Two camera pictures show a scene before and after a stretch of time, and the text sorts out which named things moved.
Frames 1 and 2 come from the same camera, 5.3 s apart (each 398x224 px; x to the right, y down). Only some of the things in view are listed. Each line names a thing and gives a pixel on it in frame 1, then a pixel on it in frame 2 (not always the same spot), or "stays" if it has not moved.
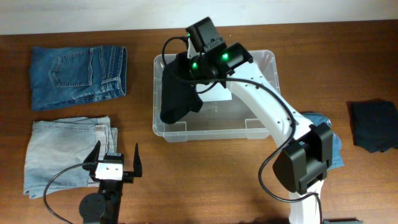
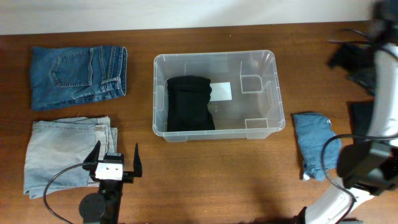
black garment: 179,96 -> 189,97
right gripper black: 203,77 -> 336,61
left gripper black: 127,176 stays
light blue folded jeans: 55,144 stays
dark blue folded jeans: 60,75 stays
